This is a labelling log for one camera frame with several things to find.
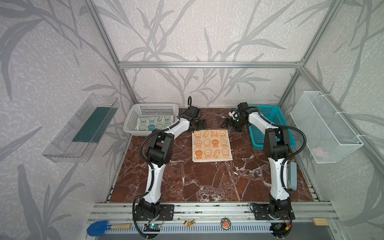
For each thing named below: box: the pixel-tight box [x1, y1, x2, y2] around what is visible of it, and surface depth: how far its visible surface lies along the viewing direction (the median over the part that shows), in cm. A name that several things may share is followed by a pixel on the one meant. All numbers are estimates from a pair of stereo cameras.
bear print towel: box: [137, 115, 174, 131], surface depth 110 cm
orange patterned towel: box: [191, 129, 233, 163], surface depth 99 cm
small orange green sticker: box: [183, 219, 196, 227], surface depth 72 cm
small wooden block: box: [312, 218, 329, 226], surface depth 72 cm
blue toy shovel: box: [86, 220, 132, 237], surface depth 71 cm
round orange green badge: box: [220, 217, 232, 231], surface depth 72 cm
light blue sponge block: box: [287, 161, 297, 191], surface depth 83 cm
